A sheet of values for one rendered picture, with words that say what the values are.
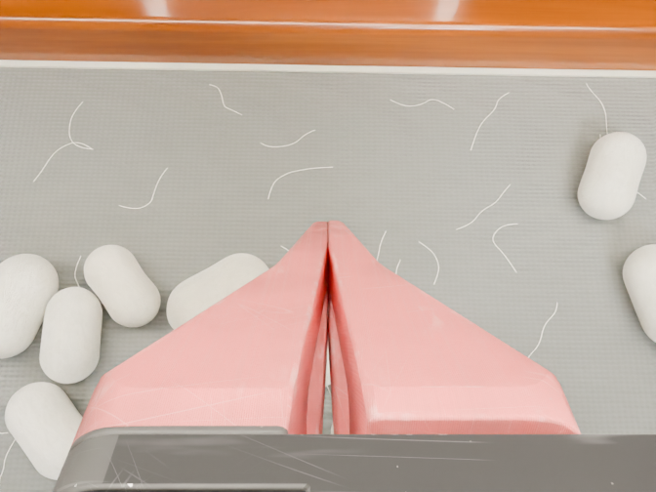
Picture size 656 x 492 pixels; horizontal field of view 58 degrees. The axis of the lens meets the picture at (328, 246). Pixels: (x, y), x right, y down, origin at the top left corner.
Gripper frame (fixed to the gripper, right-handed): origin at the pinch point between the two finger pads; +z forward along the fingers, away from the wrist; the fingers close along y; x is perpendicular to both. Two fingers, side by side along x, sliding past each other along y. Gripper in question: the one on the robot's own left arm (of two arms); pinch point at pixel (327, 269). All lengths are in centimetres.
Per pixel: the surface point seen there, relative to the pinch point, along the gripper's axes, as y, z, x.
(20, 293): 10.1, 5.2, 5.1
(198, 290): 4.3, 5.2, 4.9
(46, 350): 9.2, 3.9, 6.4
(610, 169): -10.1, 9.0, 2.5
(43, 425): 8.9, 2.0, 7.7
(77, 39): 9.6, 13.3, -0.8
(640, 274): -10.7, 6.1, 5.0
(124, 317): 6.8, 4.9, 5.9
